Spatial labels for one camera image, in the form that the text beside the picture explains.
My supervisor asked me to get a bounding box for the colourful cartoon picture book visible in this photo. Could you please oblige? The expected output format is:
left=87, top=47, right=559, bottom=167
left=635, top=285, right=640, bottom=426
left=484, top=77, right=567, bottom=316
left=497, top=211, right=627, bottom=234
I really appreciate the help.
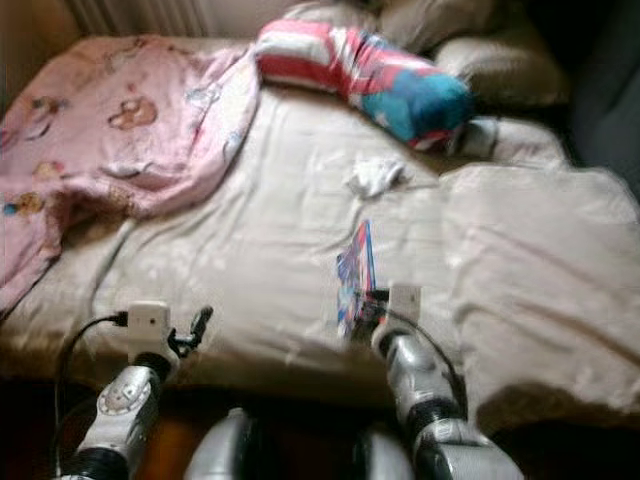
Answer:
left=335, top=220, right=379, bottom=341

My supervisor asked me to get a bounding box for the beige floral bed cover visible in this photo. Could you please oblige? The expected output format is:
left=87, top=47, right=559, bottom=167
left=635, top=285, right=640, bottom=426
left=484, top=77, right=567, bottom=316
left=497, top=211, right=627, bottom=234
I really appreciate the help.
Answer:
left=10, top=40, right=576, bottom=401

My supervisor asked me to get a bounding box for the white crumpled cloth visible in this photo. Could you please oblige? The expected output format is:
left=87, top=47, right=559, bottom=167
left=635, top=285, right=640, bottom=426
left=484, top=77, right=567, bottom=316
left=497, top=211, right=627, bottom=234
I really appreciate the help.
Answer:
left=345, top=157, right=406, bottom=199

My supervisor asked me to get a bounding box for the silver right robot leg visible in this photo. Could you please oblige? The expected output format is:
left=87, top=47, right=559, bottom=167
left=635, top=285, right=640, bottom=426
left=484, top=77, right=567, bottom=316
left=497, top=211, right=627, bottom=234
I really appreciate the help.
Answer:
left=353, top=428, right=416, bottom=480

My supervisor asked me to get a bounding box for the large beige satin pillow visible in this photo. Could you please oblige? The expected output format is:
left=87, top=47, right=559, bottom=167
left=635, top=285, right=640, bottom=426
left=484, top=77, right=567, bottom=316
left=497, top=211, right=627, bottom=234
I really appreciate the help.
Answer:
left=440, top=162, right=640, bottom=431

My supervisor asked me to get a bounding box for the red white blue pillow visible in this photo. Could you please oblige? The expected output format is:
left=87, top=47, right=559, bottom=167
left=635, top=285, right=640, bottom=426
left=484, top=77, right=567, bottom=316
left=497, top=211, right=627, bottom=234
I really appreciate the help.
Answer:
left=255, top=18, right=476, bottom=153

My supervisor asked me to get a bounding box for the pink cartoon print blanket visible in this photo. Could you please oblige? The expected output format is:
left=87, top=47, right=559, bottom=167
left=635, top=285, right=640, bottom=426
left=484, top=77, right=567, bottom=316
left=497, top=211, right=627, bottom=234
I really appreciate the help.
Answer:
left=0, top=40, right=261, bottom=313

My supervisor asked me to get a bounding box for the beige pillow with dark piping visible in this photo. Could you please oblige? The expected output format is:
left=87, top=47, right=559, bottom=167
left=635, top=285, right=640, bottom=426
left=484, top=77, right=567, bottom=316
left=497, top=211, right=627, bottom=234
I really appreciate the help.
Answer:
left=460, top=118, right=571, bottom=169

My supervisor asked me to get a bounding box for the dark blue chair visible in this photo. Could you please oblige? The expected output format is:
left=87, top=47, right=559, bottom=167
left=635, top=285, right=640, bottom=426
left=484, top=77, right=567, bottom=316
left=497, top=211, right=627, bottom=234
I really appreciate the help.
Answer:
left=565, top=0, right=640, bottom=201

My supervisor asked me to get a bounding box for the white ribbed radiator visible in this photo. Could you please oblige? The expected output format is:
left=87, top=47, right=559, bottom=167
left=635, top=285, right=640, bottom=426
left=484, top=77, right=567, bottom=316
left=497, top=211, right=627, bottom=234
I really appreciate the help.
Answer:
left=65, top=0, right=211, bottom=36

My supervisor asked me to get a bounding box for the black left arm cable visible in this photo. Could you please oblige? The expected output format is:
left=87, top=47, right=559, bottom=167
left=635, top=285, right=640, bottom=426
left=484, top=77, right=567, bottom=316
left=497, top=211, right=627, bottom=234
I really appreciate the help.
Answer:
left=52, top=312, right=129, bottom=451

